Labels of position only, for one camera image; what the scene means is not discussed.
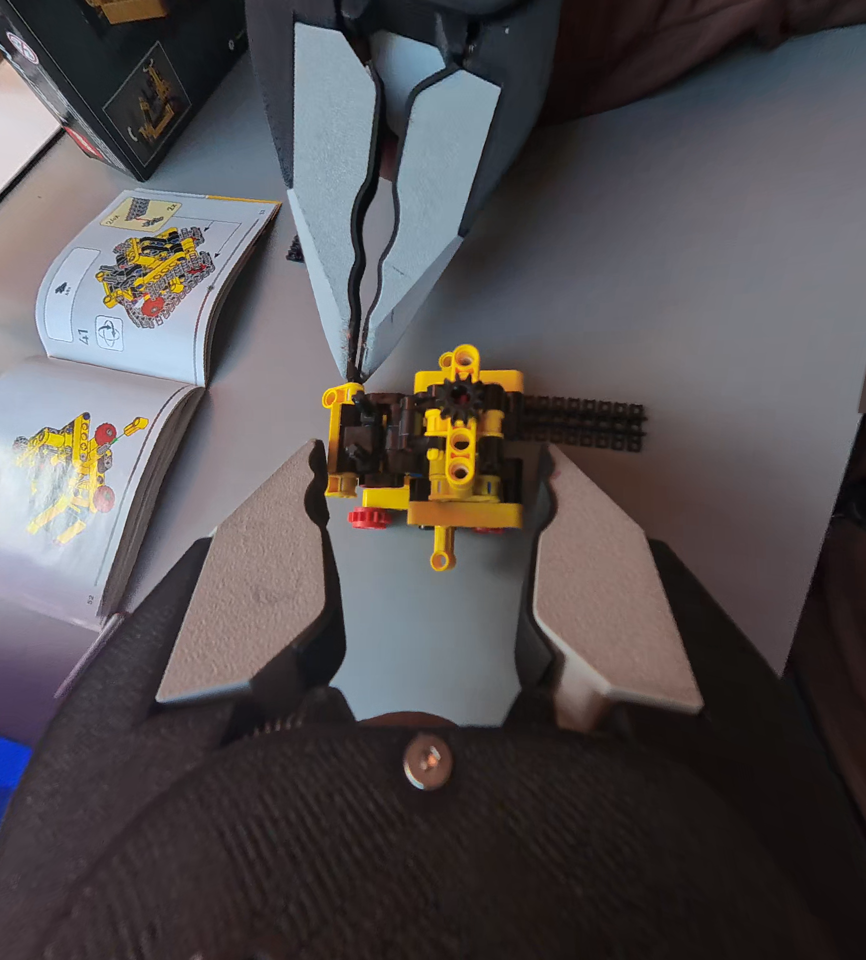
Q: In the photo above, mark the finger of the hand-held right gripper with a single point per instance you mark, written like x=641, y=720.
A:
x=328, y=165
x=440, y=172

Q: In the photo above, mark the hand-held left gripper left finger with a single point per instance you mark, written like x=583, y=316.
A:
x=253, y=585

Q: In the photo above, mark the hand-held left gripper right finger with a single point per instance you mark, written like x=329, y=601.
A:
x=605, y=600

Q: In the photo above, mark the yellow black lego bulldozer model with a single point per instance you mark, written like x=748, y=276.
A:
x=452, y=450

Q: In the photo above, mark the lego instruction booklet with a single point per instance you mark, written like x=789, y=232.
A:
x=65, y=450

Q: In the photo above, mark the black lego set box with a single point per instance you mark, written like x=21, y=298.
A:
x=103, y=75

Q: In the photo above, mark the person's dark clothing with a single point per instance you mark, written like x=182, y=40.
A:
x=703, y=37

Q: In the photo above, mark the white stand base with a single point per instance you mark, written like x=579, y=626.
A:
x=5, y=142

